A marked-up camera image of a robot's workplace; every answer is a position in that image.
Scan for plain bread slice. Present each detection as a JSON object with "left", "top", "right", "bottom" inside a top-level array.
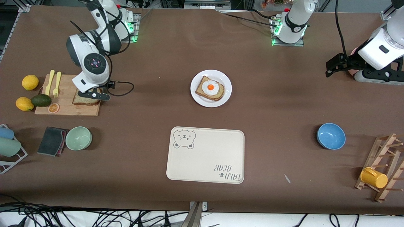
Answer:
[{"left": 72, "top": 88, "right": 102, "bottom": 106}]

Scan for white round plate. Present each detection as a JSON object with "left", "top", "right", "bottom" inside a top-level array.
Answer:
[{"left": 190, "top": 70, "right": 232, "bottom": 108}]

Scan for pink ribbed bowl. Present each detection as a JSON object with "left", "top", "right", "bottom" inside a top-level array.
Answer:
[{"left": 348, "top": 47, "right": 362, "bottom": 77}]

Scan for wooden cutting board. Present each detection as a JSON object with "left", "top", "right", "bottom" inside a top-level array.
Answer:
[{"left": 34, "top": 74, "right": 102, "bottom": 117}]

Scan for yellow plastic fork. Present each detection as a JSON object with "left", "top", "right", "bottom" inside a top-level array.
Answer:
[{"left": 53, "top": 72, "right": 62, "bottom": 98}]

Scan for yellow plastic knife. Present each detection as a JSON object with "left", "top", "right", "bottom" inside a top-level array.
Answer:
[{"left": 45, "top": 70, "right": 55, "bottom": 96}]

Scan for mint green bowl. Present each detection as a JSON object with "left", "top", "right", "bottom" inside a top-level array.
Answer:
[{"left": 65, "top": 126, "right": 92, "bottom": 151}]

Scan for green avocado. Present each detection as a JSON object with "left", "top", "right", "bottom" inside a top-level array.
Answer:
[{"left": 31, "top": 94, "right": 52, "bottom": 107}]

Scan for folded grey pink cloth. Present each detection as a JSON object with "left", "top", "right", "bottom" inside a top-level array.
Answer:
[{"left": 37, "top": 127, "right": 69, "bottom": 157}]

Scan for yellow lemon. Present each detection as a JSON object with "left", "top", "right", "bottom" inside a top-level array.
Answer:
[
  {"left": 15, "top": 97, "right": 34, "bottom": 112},
  {"left": 22, "top": 75, "right": 39, "bottom": 91}
]

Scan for blue bowl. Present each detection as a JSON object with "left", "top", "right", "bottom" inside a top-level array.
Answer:
[{"left": 317, "top": 123, "right": 346, "bottom": 150}]

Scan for wooden mug rack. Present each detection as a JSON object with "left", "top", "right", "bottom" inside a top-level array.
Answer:
[{"left": 355, "top": 133, "right": 404, "bottom": 202}]

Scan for mint green cup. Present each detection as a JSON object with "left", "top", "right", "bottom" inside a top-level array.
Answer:
[{"left": 0, "top": 138, "right": 21, "bottom": 157}]

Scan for bread slice under egg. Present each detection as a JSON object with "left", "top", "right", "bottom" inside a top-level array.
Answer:
[{"left": 195, "top": 76, "right": 225, "bottom": 101}]

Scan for yellow mug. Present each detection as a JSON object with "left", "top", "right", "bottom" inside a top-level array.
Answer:
[{"left": 360, "top": 167, "right": 388, "bottom": 189}]

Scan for fried egg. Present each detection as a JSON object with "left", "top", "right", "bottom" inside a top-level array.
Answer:
[{"left": 202, "top": 80, "right": 220, "bottom": 96}]

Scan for cream bear print tray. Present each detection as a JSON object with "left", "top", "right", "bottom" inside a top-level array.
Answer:
[{"left": 166, "top": 126, "right": 245, "bottom": 184}]

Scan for grey equipment box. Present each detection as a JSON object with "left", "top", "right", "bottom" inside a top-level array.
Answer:
[{"left": 184, "top": 0, "right": 231, "bottom": 9}]

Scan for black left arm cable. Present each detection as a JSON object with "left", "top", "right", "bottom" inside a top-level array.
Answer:
[{"left": 335, "top": 0, "right": 351, "bottom": 63}]

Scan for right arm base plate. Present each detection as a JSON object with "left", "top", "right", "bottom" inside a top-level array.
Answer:
[{"left": 105, "top": 13, "right": 141, "bottom": 43}]

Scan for black base cable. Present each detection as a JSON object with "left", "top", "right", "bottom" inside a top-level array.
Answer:
[
  {"left": 250, "top": 9, "right": 276, "bottom": 20},
  {"left": 221, "top": 12, "right": 272, "bottom": 25}
]

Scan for white wire cup rack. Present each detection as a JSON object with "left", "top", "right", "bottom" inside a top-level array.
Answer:
[{"left": 0, "top": 124, "right": 28, "bottom": 174}]

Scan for tangled black floor cables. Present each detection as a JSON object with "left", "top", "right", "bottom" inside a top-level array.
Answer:
[{"left": 0, "top": 194, "right": 190, "bottom": 227}]

